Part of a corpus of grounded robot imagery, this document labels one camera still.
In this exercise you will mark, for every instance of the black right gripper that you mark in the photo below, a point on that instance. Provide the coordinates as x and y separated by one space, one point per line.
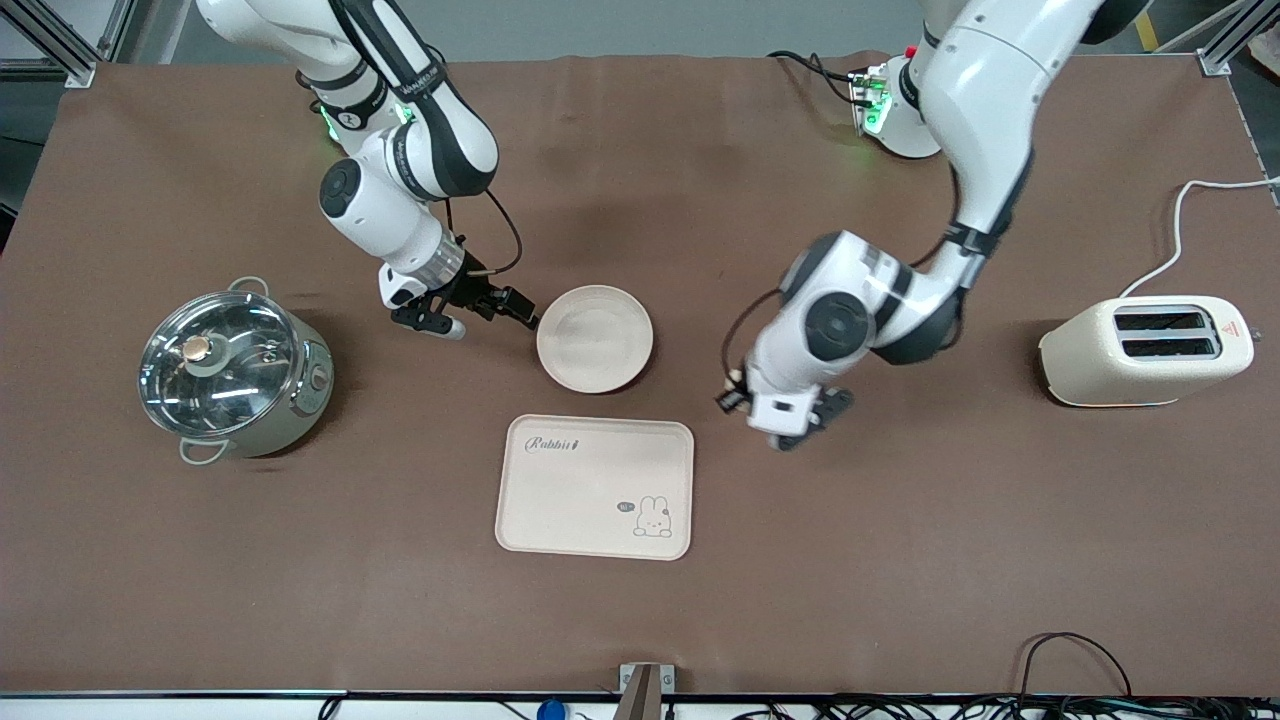
468 289

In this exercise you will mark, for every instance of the round beige plate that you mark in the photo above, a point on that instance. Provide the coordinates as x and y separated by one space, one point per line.
595 338

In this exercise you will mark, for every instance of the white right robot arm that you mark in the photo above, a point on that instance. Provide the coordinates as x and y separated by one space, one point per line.
400 210

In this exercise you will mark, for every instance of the green-lit arm base box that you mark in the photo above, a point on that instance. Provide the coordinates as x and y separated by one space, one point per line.
868 100

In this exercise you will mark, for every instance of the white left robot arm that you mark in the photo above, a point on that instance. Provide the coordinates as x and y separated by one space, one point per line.
980 80

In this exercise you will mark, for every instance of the beige rabbit print tray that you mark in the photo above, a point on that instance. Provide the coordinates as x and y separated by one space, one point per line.
590 490

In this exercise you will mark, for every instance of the brown table mat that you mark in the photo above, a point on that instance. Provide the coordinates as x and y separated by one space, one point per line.
800 560

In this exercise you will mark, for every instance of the pale green electric pot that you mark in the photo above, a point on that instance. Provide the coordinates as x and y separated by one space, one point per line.
300 400

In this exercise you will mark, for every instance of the glass pot lid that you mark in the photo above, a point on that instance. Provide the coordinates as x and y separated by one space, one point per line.
215 365

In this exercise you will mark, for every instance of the cream two-slot toaster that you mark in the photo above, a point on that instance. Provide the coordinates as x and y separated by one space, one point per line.
1140 362

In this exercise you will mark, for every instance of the small blue round object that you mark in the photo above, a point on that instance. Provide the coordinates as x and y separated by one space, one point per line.
551 712

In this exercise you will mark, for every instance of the grey metal camera bracket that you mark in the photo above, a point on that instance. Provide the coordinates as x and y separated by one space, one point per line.
645 690

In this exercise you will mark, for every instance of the aluminium frame profile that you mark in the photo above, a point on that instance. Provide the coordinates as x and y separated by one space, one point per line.
60 45
1235 35

